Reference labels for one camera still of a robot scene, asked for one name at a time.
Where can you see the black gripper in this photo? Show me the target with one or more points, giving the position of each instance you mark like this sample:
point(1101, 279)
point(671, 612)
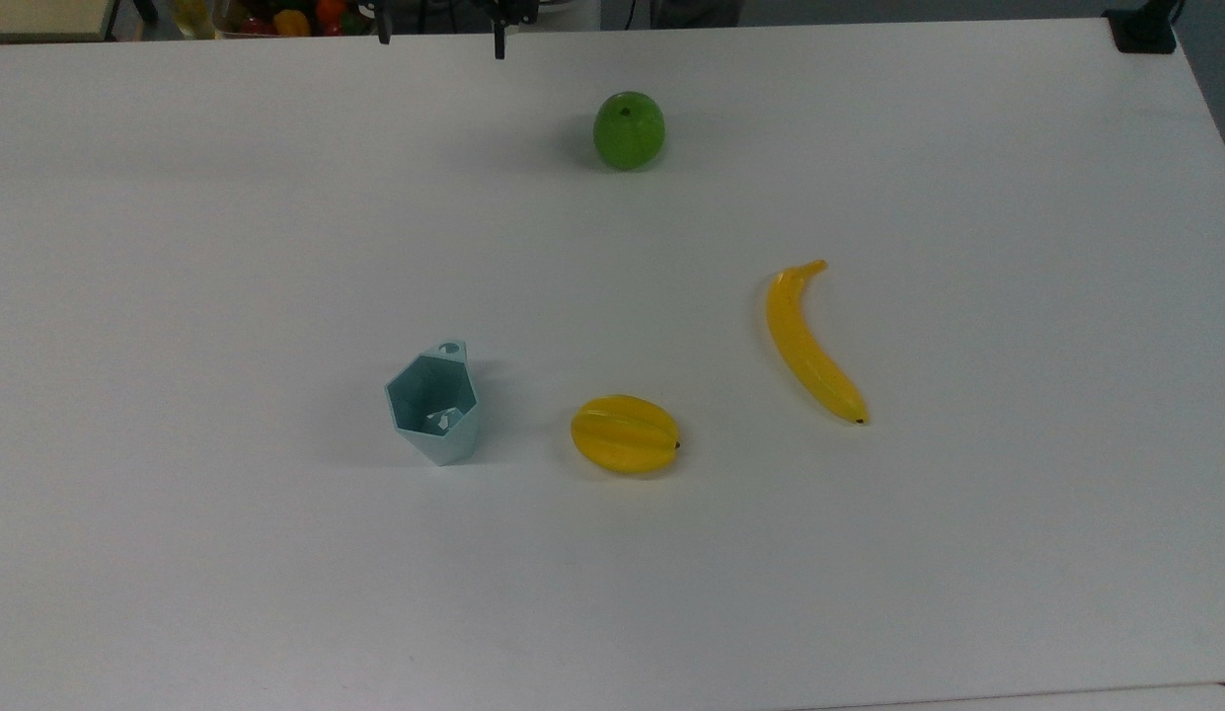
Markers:
point(514, 9)

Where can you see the bin of colourful toy fruit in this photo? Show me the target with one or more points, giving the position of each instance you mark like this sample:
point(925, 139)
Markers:
point(294, 20)

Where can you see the light blue faceted mug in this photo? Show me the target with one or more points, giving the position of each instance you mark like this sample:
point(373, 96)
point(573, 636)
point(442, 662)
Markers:
point(436, 403)

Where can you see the yellow banana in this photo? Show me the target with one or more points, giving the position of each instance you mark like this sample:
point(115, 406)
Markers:
point(807, 348)

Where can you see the green apple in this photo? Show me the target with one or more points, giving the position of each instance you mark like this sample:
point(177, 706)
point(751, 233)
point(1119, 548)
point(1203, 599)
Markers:
point(629, 130)

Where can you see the yellow starfruit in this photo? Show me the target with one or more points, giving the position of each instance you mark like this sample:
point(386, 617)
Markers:
point(625, 434)

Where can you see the tan wooden box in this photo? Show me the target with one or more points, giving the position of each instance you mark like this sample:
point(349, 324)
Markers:
point(45, 17)

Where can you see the black clamp mount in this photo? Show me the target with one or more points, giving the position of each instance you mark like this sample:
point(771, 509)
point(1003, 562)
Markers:
point(1143, 28)

